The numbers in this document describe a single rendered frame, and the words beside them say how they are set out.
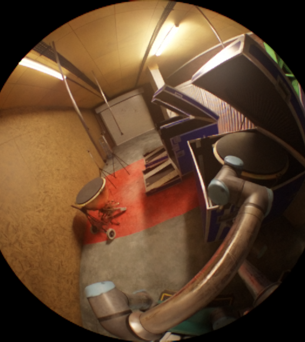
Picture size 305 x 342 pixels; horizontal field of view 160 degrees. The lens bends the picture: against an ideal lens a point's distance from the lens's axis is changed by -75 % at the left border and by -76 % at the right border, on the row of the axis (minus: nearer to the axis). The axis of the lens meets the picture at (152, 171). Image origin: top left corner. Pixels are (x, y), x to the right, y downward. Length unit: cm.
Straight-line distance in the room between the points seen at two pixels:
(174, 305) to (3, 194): 212
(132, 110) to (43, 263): 781
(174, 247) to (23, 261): 218
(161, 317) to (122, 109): 768
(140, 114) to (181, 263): 750
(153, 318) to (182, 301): 9
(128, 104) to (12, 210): 738
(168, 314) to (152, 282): 134
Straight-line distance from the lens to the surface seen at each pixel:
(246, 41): 53
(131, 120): 753
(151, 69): 477
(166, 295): 127
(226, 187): 36
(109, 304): 40
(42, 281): 216
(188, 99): 183
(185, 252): 157
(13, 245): 202
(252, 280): 58
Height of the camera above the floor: 153
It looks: 31 degrees down
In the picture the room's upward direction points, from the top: 25 degrees counter-clockwise
